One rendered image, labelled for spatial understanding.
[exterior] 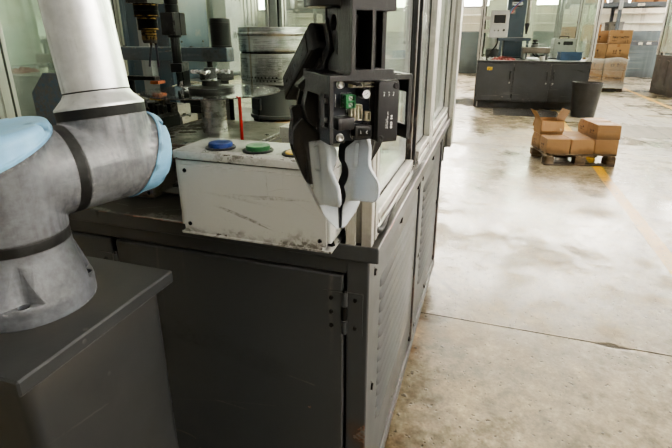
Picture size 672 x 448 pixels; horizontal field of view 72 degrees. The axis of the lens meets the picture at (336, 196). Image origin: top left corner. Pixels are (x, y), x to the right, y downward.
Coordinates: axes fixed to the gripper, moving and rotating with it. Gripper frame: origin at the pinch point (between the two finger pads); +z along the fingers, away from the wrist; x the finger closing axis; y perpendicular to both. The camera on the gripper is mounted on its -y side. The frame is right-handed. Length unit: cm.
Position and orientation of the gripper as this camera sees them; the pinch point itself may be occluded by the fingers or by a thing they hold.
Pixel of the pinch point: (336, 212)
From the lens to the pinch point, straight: 45.9
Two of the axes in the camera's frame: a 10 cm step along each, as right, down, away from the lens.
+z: -0.1, 9.4, 3.3
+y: 3.7, 3.1, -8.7
